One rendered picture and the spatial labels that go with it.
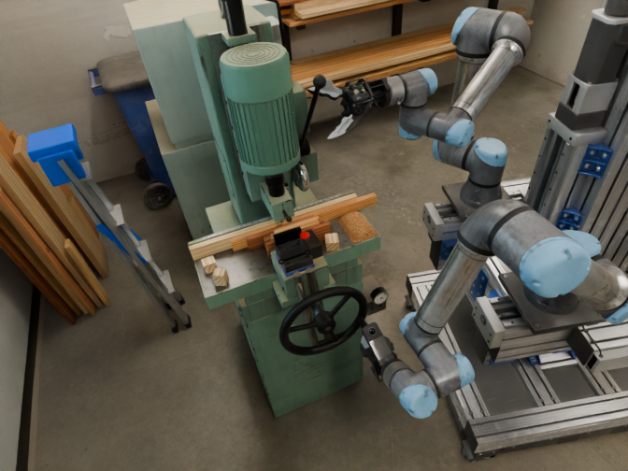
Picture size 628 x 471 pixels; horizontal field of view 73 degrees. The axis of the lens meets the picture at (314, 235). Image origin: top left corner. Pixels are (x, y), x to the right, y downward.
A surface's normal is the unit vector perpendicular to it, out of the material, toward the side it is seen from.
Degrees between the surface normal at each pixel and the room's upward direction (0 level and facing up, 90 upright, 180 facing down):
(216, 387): 0
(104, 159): 90
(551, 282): 85
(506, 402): 0
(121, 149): 90
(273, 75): 90
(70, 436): 0
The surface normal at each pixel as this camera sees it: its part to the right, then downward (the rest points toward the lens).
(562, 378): -0.07, -0.73
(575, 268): 0.26, 0.57
